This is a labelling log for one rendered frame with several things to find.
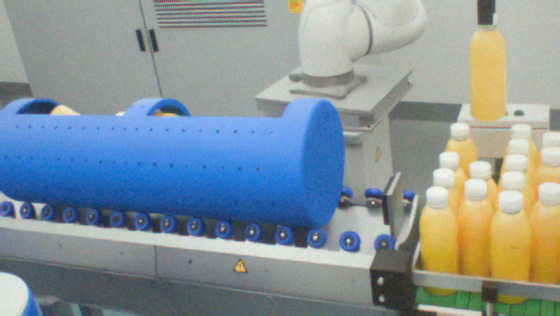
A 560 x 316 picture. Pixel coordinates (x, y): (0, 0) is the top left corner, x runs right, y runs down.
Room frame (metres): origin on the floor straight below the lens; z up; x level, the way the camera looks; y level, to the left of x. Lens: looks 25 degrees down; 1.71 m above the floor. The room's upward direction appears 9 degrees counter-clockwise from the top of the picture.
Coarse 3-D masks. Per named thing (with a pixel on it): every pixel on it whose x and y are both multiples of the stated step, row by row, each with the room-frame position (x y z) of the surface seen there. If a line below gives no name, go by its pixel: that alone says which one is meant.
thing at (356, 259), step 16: (0, 224) 1.58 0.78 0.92; (16, 224) 1.55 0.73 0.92; (32, 224) 1.53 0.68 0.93; (48, 224) 1.51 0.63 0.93; (64, 224) 1.49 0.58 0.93; (80, 224) 1.47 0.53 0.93; (128, 240) 1.38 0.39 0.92; (144, 240) 1.37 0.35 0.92; (160, 240) 1.35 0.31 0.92; (176, 240) 1.33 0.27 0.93; (192, 240) 1.31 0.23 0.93; (208, 240) 1.30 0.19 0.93; (224, 240) 1.28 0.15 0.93; (272, 256) 1.21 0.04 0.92; (288, 256) 1.20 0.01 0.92; (304, 256) 1.18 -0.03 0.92; (320, 256) 1.17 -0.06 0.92; (336, 256) 1.16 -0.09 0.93; (352, 256) 1.14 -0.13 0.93; (368, 256) 1.13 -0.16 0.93
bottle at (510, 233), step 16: (496, 224) 0.97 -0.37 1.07; (512, 224) 0.95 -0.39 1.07; (528, 224) 0.96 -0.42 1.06; (496, 240) 0.96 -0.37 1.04; (512, 240) 0.94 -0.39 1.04; (528, 240) 0.95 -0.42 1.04; (496, 256) 0.96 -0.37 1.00; (512, 256) 0.94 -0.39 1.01; (528, 256) 0.95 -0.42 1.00; (496, 272) 0.96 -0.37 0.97; (512, 272) 0.94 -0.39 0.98; (528, 272) 0.95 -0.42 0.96
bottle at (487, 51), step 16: (480, 32) 1.23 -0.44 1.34; (496, 32) 1.22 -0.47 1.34; (480, 48) 1.22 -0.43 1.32; (496, 48) 1.21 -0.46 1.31; (480, 64) 1.21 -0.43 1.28; (496, 64) 1.21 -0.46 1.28; (480, 80) 1.21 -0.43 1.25; (496, 80) 1.21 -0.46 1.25; (480, 96) 1.22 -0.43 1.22; (496, 96) 1.21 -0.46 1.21; (480, 112) 1.22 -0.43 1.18; (496, 112) 1.21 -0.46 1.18
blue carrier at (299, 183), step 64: (0, 128) 1.56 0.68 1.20; (64, 128) 1.47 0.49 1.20; (128, 128) 1.39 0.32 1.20; (192, 128) 1.32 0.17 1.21; (256, 128) 1.25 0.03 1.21; (320, 128) 1.27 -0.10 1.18; (64, 192) 1.43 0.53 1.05; (128, 192) 1.34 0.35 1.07; (192, 192) 1.26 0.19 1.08; (256, 192) 1.19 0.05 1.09; (320, 192) 1.23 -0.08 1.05
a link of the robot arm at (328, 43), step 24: (312, 0) 1.80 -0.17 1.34; (336, 0) 1.79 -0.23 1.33; (312, 24) 1.77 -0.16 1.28; (336, 24) 1.75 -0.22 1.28; (360, 24) 1.78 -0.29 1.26; (312, 48) 1.76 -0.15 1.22; (336, 48) 1.75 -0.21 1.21; (360, 48) 1.78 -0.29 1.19; (312, 72) 1.77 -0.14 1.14; (336, 72) 1.75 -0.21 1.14
